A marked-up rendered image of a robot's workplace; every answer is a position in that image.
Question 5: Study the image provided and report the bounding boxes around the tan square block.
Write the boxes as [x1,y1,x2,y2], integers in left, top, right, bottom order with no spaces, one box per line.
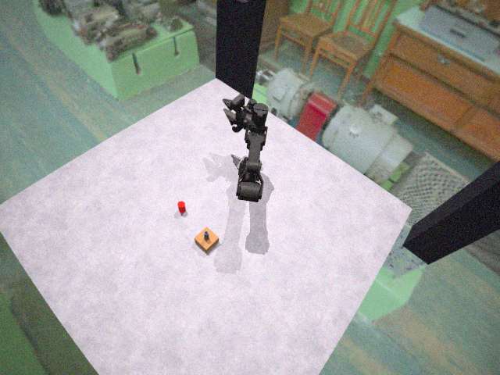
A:
[195,227,219,252]

